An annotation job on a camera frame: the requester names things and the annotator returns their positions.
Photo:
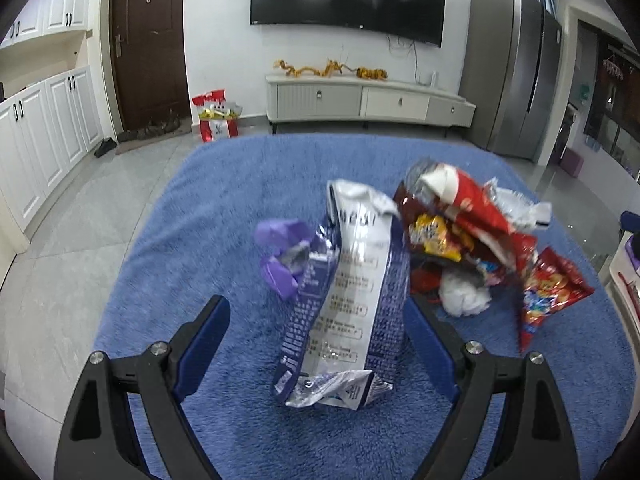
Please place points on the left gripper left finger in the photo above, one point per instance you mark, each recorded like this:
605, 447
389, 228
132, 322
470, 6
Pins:
98, 439

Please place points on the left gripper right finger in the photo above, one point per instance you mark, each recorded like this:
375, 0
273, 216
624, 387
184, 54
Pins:
532, 439

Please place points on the white blue snack bag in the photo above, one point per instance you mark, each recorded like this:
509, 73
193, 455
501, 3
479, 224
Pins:
343, 338

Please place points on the red orange chips bag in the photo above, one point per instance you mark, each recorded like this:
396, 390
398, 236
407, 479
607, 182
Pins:
554, 284

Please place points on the white crumpled tissue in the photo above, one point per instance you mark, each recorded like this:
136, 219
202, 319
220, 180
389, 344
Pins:
462, 295

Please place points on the blue shaggy rug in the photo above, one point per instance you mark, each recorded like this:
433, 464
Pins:
199, 243

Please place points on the dark red snack bag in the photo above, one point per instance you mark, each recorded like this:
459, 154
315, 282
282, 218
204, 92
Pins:
436, 245

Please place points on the white silver crumpled wrapper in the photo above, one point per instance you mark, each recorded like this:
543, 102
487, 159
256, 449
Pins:
524, 214

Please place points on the red white snack bag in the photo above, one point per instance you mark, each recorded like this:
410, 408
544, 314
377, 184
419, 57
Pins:
451, 192

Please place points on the purple crumpled wrapper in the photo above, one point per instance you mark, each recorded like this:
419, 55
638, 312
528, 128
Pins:
290, 241

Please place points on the purple storage box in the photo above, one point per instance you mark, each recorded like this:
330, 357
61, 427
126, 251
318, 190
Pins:
571, 162

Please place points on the black slipper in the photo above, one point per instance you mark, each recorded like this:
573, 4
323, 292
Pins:
106, 145

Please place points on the brown door mat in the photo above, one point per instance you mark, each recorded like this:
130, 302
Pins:
154, 134

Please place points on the red white gift bag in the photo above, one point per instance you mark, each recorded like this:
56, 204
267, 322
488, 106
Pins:
217, 116

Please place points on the grey double door refrigerator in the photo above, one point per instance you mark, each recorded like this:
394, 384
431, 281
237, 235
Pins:
511, 63

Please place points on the white grey TV cabinet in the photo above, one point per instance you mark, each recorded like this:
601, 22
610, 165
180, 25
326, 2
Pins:
350, 99

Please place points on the golden tiger ornament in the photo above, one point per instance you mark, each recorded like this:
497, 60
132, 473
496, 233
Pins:
371, 73

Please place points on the dark brown entrance door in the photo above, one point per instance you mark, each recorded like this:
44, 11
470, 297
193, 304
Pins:
148, 60

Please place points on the golden dragon ornament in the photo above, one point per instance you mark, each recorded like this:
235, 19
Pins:
326, 71

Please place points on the white upper wall cabinets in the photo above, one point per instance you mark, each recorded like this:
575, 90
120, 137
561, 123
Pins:
46, 17

